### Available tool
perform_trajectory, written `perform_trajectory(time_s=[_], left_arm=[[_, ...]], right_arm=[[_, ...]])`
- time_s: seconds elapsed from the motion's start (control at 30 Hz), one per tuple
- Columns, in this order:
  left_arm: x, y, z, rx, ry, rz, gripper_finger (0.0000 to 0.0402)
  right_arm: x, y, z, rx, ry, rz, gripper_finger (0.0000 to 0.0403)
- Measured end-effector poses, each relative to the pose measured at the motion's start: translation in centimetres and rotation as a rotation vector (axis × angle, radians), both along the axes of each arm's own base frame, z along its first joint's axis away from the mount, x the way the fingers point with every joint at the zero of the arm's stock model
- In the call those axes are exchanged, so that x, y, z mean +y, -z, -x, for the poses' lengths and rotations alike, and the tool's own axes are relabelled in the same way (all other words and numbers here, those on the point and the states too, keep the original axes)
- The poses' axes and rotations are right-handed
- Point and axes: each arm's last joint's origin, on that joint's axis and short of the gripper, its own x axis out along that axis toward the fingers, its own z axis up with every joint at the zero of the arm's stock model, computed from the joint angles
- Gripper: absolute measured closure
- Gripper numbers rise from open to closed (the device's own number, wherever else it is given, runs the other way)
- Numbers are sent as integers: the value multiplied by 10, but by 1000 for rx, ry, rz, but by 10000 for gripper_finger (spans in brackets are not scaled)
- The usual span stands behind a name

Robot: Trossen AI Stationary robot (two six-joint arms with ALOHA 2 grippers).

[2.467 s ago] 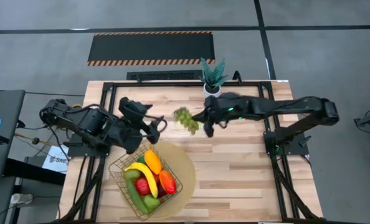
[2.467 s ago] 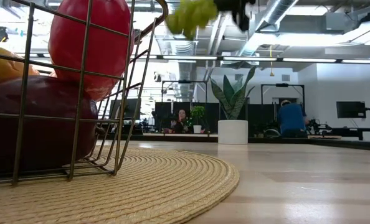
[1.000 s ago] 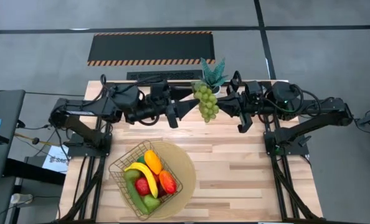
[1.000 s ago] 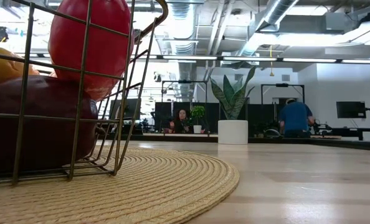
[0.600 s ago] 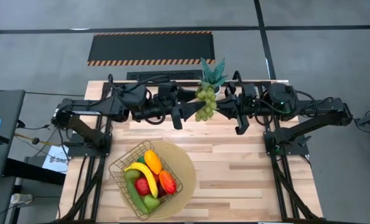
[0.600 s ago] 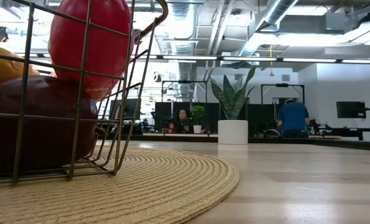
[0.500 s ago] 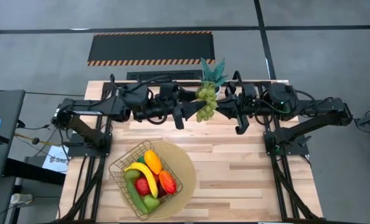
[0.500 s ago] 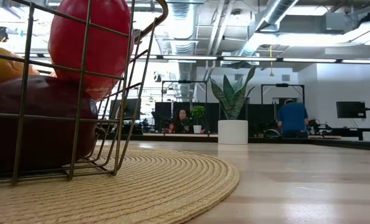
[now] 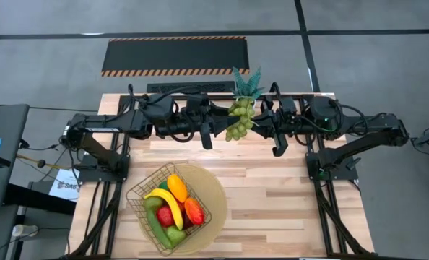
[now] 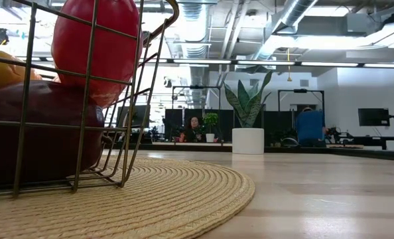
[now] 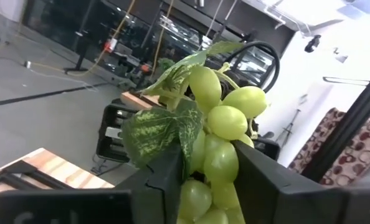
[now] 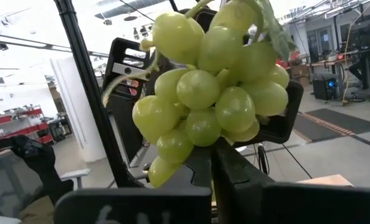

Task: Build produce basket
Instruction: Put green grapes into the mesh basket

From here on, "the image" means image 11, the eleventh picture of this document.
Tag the red white plug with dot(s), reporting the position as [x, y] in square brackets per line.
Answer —
[110, 45]

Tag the thin camera tripod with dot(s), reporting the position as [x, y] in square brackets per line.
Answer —
[289, 130]

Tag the green grape bunch with leaves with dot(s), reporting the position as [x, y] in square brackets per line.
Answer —
[227, 123]

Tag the black frame post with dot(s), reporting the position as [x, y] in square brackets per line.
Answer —
[344, 130]

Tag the black wall camera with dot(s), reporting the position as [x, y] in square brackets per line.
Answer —
[312, 43]

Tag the black crate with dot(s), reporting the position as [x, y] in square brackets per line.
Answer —
[110, 149]

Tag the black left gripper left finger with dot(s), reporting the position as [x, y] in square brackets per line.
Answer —
[154, 199]

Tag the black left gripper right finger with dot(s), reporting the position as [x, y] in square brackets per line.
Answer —
[266, 199]

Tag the black pole stand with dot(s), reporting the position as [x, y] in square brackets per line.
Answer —
[82, 46]

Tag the maroon patterned fabric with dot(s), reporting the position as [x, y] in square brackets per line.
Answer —
[359, 149]

